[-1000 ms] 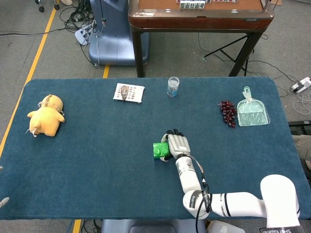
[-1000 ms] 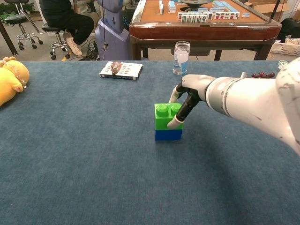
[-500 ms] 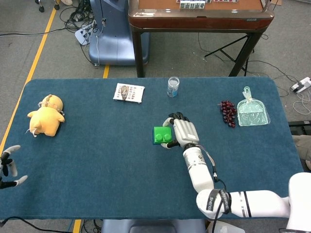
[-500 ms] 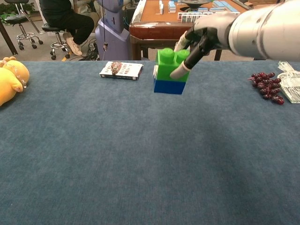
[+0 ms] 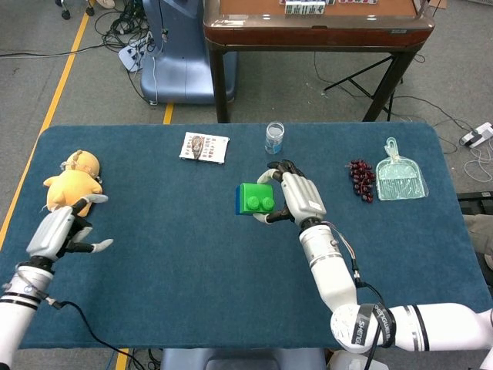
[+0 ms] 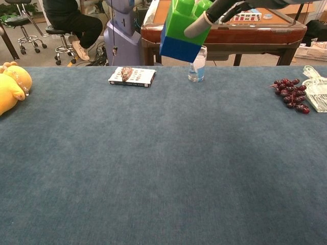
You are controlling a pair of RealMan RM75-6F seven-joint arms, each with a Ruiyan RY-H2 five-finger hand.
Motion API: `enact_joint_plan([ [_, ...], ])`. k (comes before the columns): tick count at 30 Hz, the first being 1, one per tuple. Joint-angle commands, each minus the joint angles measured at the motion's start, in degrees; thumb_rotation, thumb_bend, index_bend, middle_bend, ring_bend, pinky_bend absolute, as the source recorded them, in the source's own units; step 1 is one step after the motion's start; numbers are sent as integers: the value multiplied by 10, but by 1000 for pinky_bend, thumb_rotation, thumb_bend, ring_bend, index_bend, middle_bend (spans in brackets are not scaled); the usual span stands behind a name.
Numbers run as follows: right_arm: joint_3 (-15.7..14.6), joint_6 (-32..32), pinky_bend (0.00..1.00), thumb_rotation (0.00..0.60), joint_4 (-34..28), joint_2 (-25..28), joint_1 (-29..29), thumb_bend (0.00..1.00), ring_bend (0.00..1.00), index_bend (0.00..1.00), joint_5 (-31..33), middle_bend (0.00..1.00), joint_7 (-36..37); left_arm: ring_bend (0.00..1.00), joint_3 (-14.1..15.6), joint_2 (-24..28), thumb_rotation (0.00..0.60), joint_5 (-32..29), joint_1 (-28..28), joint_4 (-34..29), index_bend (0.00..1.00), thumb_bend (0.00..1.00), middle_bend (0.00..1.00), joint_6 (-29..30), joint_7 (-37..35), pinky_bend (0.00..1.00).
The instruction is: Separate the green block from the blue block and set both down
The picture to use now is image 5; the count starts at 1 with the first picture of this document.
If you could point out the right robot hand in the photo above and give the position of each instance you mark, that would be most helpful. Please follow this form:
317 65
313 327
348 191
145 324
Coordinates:
302 196

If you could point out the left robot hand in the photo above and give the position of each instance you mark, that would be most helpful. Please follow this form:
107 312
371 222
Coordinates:
58 231

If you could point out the green toy brick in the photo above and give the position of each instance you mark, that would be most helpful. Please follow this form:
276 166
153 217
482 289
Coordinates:
259 197

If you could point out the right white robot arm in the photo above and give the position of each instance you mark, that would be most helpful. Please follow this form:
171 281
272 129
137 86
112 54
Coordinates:
339 277

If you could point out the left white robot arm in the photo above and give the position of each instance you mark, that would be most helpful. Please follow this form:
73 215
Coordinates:
21 297

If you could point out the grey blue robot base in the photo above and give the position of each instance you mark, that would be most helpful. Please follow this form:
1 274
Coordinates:
242 359

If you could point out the yellow plush toy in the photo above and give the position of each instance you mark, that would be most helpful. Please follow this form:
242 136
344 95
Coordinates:
71 181

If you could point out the clear plastic jar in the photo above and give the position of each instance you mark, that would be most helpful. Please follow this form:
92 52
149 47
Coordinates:
274 140

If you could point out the red grape bunch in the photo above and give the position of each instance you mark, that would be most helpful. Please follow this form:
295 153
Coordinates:
363 179

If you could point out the light green dustpan set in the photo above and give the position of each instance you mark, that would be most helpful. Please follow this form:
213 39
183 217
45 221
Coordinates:
400 177

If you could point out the blue table cloth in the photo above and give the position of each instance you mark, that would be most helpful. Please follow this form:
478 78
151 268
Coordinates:
192 277

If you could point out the brown mahjong table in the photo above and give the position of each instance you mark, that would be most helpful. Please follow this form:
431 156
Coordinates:
319 34

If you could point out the blue grey machine base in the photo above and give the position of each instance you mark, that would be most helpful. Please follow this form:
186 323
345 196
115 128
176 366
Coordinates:
181 69

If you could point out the khaki fabric object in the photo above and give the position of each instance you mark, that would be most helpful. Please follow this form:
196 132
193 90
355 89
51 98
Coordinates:
481 231

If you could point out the mahjong tile row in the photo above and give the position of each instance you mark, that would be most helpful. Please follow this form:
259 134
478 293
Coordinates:
305 8

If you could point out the white power strip with plugs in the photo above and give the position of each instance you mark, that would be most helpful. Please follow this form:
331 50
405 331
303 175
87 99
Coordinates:
133 54

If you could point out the black caster wheel base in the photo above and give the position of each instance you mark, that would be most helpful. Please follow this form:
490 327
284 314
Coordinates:
75 7

